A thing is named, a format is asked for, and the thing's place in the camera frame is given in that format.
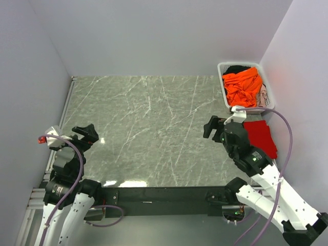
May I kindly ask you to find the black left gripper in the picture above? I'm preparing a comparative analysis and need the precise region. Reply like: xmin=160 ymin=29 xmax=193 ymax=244
xmin=50 ymin=124 xmax=98 ymax=177

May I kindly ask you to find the red t shirt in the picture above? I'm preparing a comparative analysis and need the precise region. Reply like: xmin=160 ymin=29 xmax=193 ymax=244
xmin=243 ymin=120 xmax=277 ymax=159

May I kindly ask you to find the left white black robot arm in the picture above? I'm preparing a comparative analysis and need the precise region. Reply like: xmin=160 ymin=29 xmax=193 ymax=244
xmin=35 ymin=124 xmax=103 ymax=245

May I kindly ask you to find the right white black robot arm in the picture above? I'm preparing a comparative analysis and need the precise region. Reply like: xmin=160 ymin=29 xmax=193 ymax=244
xmin=203 ymin=116 xmax=327 ymax=245

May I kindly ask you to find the orange t shirt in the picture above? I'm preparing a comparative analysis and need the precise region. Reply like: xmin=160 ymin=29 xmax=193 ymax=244
xmin=222 ymin=67 xmax=263 ymax=108

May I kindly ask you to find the white plastic laundry basket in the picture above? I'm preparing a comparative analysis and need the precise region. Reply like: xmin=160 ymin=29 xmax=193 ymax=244
xmin=217 ymin=61 xmax=275 ymax=109

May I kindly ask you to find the pink garment in basket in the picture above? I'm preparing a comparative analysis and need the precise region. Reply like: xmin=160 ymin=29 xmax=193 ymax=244
xmin=256 ymin=84 xmax=268 ymax=107

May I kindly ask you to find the black garment in basket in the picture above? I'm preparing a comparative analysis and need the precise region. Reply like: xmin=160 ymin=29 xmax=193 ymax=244
xmin=223 ymin=65 xmax=251 ymax=75

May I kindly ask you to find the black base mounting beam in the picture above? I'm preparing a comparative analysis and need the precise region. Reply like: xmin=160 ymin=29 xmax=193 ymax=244
xmin=95 ymin=186 xmax=241 ymax=218

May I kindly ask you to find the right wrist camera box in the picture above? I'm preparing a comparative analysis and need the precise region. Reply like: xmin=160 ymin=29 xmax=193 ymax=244
xmin=223 ymin=106 xmax=247 ymax=125

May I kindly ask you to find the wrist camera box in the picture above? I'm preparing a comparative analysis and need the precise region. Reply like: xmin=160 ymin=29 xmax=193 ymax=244
xmin=38 ymin=126 xmax=72 ymax=148
xmin=223 ymin=106 xmax=247 ymax=125

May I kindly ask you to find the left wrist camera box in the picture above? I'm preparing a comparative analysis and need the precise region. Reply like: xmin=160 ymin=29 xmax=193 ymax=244
xmin=38 ymin=126 xmax=72 ymax=148

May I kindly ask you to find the aluminium front frame rail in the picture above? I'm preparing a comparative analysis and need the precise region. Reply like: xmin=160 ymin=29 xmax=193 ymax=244
xmin=27 ymin=186 xmax=298 ymax=210

